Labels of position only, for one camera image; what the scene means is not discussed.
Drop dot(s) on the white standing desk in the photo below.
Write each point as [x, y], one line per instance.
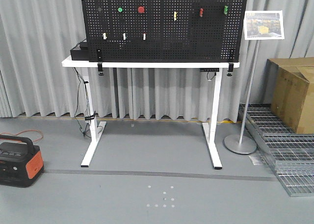
[98, 128]

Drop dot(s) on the desk height control panel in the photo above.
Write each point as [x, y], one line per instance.
[211, 70]

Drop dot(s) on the left black desk clamp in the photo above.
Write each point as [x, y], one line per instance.
[100, 62]

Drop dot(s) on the black desk clamp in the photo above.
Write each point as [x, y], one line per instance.
[230, 62]
[100, 62]

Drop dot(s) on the right black desk clamp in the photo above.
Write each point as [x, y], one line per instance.
[230, 62]

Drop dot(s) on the black perforated pegboard panel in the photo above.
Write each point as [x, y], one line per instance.
[190, 38]

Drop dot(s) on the black box on desk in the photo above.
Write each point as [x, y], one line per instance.
[80, 51]

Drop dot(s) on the lower red round push button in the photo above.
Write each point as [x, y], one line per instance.
[141, 9]

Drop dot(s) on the brown cardboard box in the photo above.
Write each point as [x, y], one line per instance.
[293, 96]

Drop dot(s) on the metal floor grating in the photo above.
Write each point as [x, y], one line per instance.
[290, 156]

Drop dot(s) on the grey curtain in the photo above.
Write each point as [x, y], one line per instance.
[36, 35]

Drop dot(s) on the orange black portable power station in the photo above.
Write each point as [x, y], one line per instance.
[21, 161]

